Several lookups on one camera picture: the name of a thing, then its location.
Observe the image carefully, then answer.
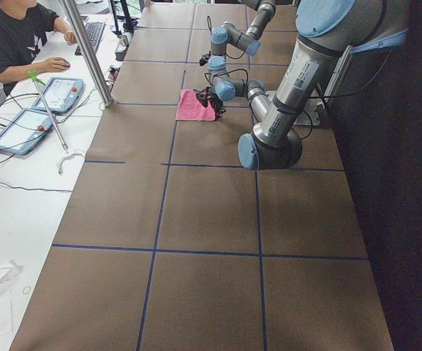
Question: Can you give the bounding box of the crumpled white tissue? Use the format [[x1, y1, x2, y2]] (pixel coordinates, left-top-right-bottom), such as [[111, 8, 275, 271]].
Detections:
[[0, 260, 23, 285]]

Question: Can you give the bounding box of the teach pendant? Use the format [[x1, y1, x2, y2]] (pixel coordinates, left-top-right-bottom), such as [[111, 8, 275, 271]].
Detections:
[[0, 108, 53, 155], [42, 77, 84, 113]]

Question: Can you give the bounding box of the black keyboard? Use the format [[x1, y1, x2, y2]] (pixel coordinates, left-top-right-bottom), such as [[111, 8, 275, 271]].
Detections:
[[85, 22, 105, 53]]

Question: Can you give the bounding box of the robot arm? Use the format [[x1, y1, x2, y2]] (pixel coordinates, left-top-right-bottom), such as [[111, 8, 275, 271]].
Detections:
[[195, 1, 410, 170], [199, 0, 277, 67]]

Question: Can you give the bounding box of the grabber stick green tip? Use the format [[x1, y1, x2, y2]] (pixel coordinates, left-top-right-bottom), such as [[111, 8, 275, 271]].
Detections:
[[28, 70, 69, 154]]

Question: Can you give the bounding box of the pink towel with grey edge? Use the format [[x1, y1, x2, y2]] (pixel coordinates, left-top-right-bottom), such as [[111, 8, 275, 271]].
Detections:
[[176, 89, 216, 121]]

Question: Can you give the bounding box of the person in black shirt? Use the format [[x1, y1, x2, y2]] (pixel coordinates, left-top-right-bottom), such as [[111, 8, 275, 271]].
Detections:
[[0, 1, 77, 95]]

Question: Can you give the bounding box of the teach pendant far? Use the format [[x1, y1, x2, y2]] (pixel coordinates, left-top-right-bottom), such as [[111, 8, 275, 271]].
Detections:
[[42, 77, 84, 113]]

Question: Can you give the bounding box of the brown paper table cover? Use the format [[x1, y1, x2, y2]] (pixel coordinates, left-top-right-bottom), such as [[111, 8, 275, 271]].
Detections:
[[11, 3, 393, 350]]

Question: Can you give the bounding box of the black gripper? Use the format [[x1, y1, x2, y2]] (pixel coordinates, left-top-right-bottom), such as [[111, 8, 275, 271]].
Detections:
[[199, 53, 211, 67], [194, 86, 226, 118]]

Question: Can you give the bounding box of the teach pendant near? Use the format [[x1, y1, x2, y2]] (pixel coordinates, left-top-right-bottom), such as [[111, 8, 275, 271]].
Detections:
[[0, 108, 53, 155]]

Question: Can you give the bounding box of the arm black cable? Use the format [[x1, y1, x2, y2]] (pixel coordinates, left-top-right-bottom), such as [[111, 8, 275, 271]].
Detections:
[[204, 67, 380, 141]]

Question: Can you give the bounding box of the aluminium frame post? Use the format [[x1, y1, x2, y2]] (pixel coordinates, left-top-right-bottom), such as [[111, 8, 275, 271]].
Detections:
[[60, 0, 113, 108]]

